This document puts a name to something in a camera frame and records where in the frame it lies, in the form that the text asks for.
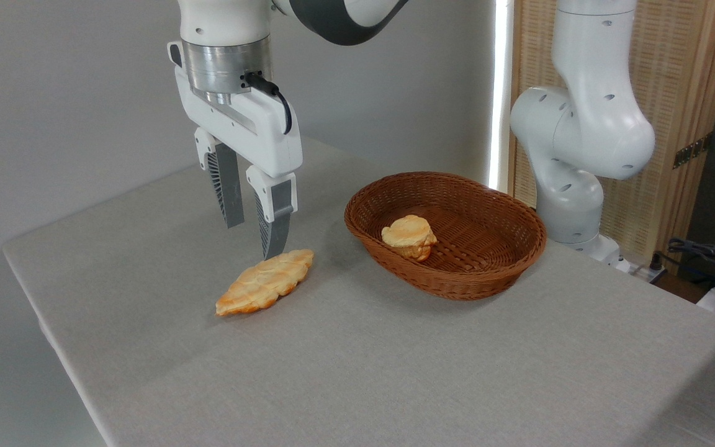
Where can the long golden croissant bread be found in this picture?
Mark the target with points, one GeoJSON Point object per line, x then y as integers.
{"type": "Point", "coordinates": [264, 282]}

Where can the grey tablecloth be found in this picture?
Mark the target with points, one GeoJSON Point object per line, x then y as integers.
{"type": "Point", "coordinates": [332, 372]}

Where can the small round bread roll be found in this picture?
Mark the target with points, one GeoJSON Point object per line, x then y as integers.
{"type": "Point", "coordinates": [407, 233]}

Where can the white power strip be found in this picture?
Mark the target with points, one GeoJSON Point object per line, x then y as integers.
{"type": "Point", "coordinates": [646, 271]}

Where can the wooden bamboo folding screen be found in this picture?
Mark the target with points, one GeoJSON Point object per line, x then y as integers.
{"type": "Point", "coordinates": [680, 62]}

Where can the dark metal screen hinge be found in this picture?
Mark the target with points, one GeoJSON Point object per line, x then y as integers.
{"type": "Point", "coordinates": [692, 151]}

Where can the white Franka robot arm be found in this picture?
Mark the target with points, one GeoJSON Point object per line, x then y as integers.
{"type": "Point", "coordinates": [587, 124]}

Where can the brown oval wicker basket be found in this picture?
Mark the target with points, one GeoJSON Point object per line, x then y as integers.
{"type": "Point", "coordinates": [488, 273]}

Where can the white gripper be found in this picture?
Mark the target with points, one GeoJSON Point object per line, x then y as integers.
{"type": "Point", "coordinates": [258, 133]}

